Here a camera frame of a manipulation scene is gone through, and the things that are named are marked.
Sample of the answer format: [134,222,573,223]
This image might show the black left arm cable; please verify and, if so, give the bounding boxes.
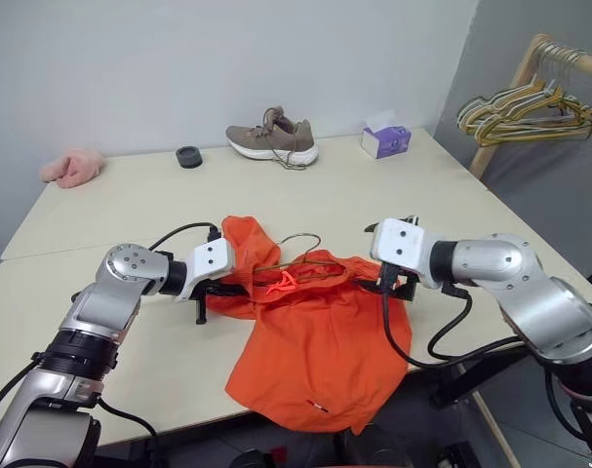
[147,222,224,253]

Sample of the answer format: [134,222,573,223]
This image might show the bunch of hangers on rack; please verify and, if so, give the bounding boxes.
[470,46,592,145]

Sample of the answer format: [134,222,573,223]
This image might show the dark rounded shape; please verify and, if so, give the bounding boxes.
[226,447,277,468]

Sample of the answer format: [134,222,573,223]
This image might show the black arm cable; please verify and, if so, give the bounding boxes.
[378,262,538,368]
[147,222,224,253]

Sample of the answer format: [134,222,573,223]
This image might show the purple and white tissue box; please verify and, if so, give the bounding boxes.
[359,116,414,161]

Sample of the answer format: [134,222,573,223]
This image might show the light wooden bar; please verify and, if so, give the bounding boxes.
[470,389,517,468]

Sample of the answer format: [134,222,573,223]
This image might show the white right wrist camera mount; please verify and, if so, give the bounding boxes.
[370,217,446,289]

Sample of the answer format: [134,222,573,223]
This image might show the light wooden clothes rack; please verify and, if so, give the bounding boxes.
[468,32,592,180]

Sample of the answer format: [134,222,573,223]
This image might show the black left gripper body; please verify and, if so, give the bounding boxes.
[190,278,228,326]

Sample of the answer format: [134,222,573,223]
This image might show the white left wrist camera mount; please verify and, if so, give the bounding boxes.
[175,237,238,304]

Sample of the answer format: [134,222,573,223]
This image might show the orange hooded garment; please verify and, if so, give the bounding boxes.
[205,214,414,437]

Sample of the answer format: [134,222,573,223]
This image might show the grey-brown sneaker with white sole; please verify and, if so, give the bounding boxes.
[225,105,320,171]

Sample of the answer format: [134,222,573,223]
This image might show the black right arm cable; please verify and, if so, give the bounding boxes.
[378,262,538,368]

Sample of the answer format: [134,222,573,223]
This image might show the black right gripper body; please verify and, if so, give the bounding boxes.
[373,265,417,301]

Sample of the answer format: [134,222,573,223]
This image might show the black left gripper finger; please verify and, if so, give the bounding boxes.
[211,283,251,299]

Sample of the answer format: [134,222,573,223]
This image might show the black metal frame bar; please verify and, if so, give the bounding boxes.
[429,343,540,410]

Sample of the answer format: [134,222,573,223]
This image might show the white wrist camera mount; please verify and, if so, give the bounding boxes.
[370,217,446,289]
[175,237,238,304]

